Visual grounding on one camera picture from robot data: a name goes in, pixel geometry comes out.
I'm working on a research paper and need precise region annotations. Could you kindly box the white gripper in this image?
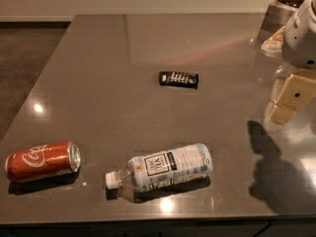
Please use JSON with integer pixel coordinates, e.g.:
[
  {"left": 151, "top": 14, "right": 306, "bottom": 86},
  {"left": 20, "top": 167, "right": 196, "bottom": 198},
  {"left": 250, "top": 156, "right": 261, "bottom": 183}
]
[{"left": 265, "top": 27, "right": 316, "bottom": 122}]

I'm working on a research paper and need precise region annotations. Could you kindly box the black rxbar chocolate wrapper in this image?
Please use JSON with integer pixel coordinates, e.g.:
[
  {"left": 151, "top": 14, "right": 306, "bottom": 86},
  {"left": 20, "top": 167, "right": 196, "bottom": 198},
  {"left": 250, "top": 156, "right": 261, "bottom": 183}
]
[{"left": 159, "top": 71, "right": 198, "bottom": 89}]

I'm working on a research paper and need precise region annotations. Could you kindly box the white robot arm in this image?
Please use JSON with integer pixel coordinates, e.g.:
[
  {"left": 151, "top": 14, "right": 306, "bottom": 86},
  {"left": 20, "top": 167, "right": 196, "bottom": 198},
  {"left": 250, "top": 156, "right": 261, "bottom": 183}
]
[{"left": 261, "top": 0, "right": 316, "bottom": 125}]

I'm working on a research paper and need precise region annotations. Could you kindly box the clear plastic bottle blue label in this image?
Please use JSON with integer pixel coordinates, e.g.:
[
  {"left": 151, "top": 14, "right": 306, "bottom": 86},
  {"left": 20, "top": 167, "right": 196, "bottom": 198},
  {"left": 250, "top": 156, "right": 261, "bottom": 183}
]
[{"left": 104, "top": 143, "right": 212, "bottom": 202}]

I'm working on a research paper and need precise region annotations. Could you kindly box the white plate with food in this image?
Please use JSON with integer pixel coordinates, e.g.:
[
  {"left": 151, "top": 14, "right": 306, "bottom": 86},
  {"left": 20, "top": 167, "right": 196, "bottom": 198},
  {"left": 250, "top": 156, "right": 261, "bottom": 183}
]
[{"left": 261, "top": 27, "right": 285, "bottom": 55}]

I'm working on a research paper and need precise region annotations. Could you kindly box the jar of coffee beans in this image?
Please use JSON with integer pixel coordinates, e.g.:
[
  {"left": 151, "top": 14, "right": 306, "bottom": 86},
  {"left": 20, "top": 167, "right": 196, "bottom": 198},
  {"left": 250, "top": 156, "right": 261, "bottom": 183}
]
[{"left": 261, "top": 0, "right": 305, "bottom": 33}]

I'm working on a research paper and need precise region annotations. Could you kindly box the red coca-cola can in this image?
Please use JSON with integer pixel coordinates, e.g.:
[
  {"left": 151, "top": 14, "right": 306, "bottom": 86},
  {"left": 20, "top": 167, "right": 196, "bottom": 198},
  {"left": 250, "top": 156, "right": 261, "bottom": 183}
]
[{"left": 5, "top": 141, "right": 81, "bottom": 183}]

